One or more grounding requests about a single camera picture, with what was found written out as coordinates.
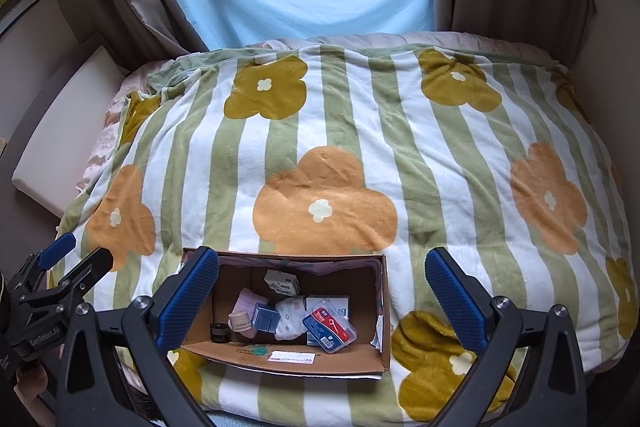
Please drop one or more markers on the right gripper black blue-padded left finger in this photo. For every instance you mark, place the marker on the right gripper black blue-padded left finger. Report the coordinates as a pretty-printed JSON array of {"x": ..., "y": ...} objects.
[{"x": 92, "y": 388}]

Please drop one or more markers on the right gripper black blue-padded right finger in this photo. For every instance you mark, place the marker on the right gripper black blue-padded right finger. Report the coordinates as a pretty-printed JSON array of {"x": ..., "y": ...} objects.
[{"x": 551, "y": 387}]

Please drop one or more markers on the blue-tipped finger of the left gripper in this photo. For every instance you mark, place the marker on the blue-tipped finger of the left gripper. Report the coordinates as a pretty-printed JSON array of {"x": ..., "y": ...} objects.
[{"x": 51, "y": 255}]

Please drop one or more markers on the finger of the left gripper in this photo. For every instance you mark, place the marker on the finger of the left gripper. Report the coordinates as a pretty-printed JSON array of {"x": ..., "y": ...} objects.
[{"x": 76, "y": 283}]

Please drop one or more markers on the small blue box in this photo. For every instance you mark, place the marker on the small blue box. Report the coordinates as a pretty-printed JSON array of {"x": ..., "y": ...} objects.
[{"x": 265, "y": 318}]

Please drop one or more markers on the black small jar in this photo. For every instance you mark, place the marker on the black small jar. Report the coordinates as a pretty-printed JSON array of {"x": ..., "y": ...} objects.
[{"x": 219, "y": 333}]

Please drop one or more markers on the beige small jar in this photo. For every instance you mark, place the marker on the beige small jar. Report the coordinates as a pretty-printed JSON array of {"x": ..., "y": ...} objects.
[{"x": 239, "y": 322}]

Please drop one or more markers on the pink tissue pack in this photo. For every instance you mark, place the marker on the pink tissue pack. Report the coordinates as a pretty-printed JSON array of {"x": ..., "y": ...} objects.
[{"x": 246, "y": 301}]

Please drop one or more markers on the cream bench cushion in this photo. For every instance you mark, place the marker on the cream bench cushion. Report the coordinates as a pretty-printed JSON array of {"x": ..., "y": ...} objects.
[{"x": 58, "y": 150}]

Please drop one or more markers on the white small carton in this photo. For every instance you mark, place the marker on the white small carton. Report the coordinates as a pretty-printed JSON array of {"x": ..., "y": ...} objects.
[{"x": 282, "y": 283}]

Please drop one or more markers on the white dotted tissue pack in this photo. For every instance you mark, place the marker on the white dotted tissue pack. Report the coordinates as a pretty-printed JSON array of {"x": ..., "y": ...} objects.
[{"x": 292, "y": 312}]

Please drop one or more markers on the cardboard box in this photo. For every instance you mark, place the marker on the cardboard box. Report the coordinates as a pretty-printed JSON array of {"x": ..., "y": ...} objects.
[{"x": 361, "y": 278}]

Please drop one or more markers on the white blue tissue pack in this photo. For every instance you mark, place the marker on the white blue tissue pack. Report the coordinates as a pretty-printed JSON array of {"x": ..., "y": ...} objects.
[{"x": 340, "y": 303}]

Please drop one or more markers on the striped flower blanket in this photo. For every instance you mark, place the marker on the striped flower blanket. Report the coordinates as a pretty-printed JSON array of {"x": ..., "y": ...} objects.
[{"x": 326, "y": 150}]

